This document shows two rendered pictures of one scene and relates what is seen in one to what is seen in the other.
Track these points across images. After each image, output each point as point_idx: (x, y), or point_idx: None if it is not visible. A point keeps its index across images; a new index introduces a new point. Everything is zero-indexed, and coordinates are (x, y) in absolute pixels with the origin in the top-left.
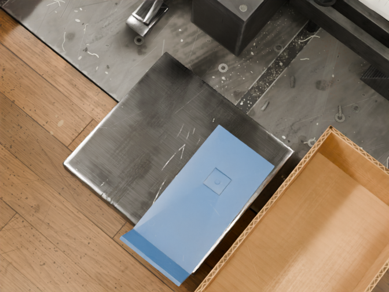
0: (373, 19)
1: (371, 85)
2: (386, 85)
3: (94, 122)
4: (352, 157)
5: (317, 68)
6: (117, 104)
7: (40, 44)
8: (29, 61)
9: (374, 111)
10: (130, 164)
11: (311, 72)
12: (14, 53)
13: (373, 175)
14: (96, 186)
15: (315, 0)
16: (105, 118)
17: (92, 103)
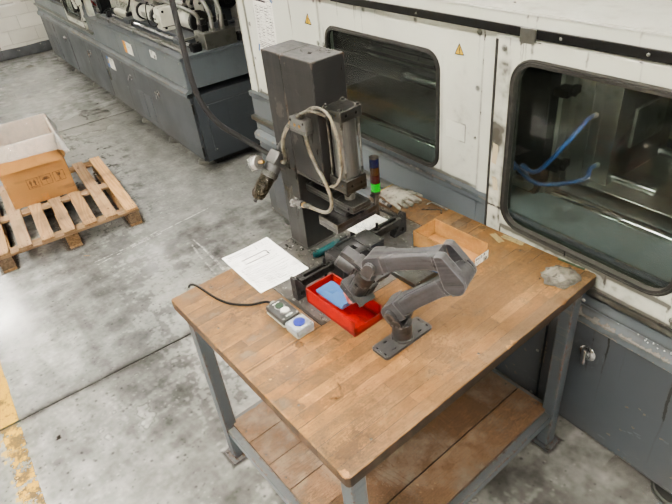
0: (385, 222)
1: (397, 235)
2: (399, 229)
3: (401, 283)
4: (420, 231)
5: (390, 244)
6: (398, 274)
7: (374, 293)
8: (379, 295)
9: (404, 236)
10: (416, 272)
11: (391, 245)
12: (376, 298)
13: (425, 229)
14: (422, 278)
15: (378, 230)
16: (402, 276)
17: (395, 283)
